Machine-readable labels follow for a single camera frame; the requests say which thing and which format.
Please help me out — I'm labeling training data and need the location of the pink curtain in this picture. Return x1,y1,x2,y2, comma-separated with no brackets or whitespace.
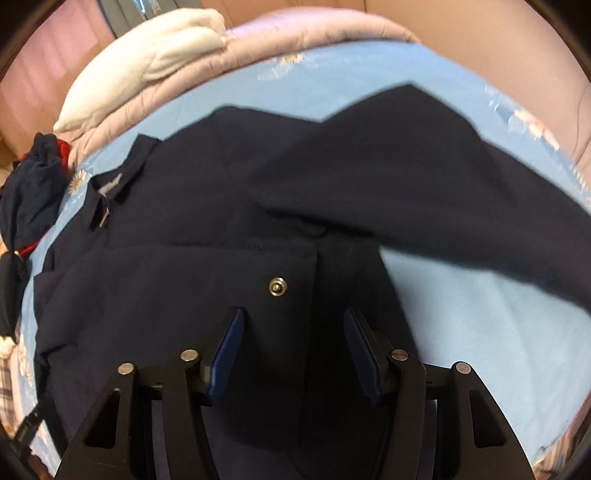
0,0,116,160

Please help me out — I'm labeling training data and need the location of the navy and red clothes pile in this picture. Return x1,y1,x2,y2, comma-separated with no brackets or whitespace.
0,133,75,259

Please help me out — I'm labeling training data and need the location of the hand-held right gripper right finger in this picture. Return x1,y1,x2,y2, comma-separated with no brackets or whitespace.
344,307,535,480

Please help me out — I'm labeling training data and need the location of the white pillow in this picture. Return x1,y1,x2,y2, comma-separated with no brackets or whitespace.
53,8,228,134

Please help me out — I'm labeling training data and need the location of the plaid cloth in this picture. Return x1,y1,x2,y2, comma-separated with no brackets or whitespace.
0,351,24,421

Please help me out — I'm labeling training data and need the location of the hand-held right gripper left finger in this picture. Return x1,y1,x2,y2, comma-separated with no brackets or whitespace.
54,306,245,480

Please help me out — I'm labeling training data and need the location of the grey window frame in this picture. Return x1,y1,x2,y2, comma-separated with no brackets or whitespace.
102,0,160,28

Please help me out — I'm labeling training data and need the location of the lilac quilted blanket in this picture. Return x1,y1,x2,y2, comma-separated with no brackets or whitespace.
69,11,423,162

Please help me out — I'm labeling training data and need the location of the blue floral bed sheet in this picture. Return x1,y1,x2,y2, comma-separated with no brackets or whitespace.
10,42,591,480

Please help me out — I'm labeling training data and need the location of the dark navy jacket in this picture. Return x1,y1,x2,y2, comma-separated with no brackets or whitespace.
34,83,591,480

